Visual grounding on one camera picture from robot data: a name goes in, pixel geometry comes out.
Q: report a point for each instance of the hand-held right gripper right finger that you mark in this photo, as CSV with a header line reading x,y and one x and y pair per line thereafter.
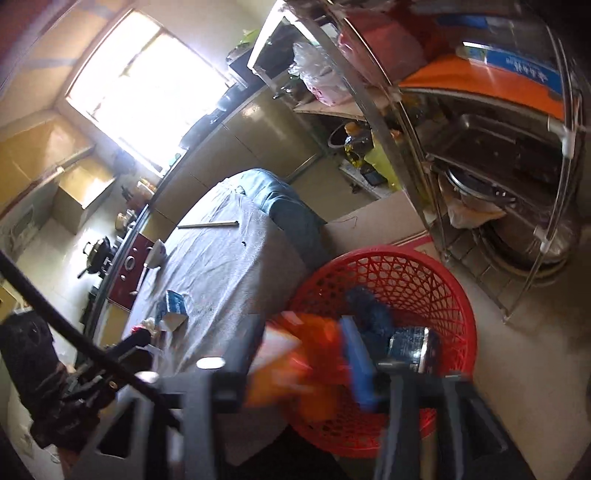
x,y
358,364

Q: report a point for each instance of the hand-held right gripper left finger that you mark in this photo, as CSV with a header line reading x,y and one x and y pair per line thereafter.
x,y
231,385

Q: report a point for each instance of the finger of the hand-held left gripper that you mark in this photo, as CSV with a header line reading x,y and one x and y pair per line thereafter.
x,y
131,342

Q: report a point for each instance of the orange snack wrapper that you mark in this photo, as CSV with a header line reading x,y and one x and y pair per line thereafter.
x,y
314,369

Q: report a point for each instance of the blue and white carton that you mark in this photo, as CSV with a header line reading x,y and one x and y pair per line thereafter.
x,y
170,309

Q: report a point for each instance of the dark blue wrapper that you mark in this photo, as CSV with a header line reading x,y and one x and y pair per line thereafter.
x,y
374,314

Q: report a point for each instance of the dark packet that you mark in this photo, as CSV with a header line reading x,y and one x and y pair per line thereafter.
x,y
411,346

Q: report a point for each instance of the red plastic mesh basket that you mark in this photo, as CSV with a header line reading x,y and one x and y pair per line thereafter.
x,y
406,277

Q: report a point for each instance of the dark red oven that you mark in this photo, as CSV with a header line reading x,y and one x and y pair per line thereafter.
x,y
131,270

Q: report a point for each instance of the black wok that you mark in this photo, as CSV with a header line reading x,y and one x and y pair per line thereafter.
x,y
96,253

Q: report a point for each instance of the grey tablecloth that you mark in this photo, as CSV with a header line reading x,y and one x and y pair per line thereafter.
x,y
221,267

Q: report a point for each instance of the cardboard box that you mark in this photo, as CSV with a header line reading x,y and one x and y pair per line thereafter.
x,y
369,226

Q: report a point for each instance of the thin wooden stick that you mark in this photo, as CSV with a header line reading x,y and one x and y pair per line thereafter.
x,y
207,225

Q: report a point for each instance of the blue cloth under tablecloth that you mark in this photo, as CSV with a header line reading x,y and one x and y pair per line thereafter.
x,y
291,207

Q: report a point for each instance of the yellow green bag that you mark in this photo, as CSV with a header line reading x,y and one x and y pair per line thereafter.
x,y
383,168

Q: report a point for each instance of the yellow upper kitchen cabinet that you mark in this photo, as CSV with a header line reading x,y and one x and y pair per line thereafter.
x,y
55,157

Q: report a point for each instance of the large steel pot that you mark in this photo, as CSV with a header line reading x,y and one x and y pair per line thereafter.
x,y
531,249

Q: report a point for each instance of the cooking oil bottle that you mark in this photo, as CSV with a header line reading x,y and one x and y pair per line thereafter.
x,y
356,145

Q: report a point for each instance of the yellow lower kitchen cabinets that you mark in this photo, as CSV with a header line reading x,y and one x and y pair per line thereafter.
x,y
249,134

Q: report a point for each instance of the kitchen window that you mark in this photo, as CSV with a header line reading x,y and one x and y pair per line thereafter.
x,y
147,87

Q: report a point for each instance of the steel tray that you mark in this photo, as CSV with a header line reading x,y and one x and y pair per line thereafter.
x,y
498,143

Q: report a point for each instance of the pink plastic bag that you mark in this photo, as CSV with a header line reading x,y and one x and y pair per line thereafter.
x,y
330,94

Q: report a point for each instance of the white plastic bag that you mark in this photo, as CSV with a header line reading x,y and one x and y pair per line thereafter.
x,y
314,62

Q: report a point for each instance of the orange carton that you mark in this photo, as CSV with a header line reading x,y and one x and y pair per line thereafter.
x,y
485,85

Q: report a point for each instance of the stainless steel rack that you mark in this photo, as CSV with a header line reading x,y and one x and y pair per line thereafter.
x,y
569,138

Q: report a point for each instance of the metal storage shelf rack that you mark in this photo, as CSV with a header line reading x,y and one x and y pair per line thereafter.
x,y
272,41

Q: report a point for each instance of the blue printed carton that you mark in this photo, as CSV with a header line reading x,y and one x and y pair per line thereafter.
x,y
512,60

